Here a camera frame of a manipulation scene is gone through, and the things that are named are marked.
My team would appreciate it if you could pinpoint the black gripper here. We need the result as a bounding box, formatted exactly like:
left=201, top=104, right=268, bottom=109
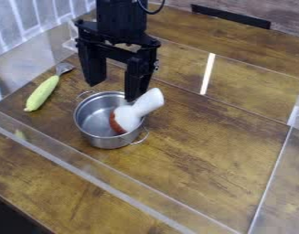
left=75, top=20, right=162, bottom=101

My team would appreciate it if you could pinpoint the black strip on table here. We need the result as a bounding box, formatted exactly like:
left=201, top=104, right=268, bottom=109
left=192, top=4, right=272, bottom=29

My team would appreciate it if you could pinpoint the silver metal pot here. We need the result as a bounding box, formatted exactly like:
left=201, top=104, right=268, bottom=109
left=74, top=91, right=150, bottom=150

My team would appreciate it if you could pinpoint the black cable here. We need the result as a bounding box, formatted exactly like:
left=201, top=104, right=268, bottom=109
left=137, top=0, right=166, bottom=16

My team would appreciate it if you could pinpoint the clear acrylic triangle stand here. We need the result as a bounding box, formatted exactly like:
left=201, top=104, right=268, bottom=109
left=63, top=21, right=79, bottom=53

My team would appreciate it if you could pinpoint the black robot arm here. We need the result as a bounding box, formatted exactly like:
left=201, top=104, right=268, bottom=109
left=75, top=0, right=162, bottom=101

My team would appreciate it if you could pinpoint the white and red mushroom toy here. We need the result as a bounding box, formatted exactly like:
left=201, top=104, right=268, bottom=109
left=109, top=88, right=165, bottom=134

